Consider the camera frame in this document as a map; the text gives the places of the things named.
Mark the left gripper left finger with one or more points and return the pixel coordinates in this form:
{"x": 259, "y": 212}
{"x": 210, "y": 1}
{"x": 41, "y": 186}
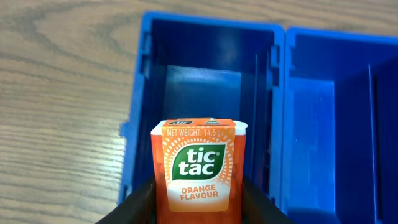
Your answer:
{"x": 140, "y": 208}

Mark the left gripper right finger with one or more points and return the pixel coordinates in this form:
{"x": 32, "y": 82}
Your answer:
{"x": 258, "y": 208}

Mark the orange candy box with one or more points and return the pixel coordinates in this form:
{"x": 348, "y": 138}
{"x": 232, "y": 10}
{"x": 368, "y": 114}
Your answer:
{"x": 199, "y": 161}

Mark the blue tray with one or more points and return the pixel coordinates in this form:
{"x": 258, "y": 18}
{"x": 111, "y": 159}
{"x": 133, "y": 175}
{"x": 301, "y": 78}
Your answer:
{"x": 311, "y": 124}

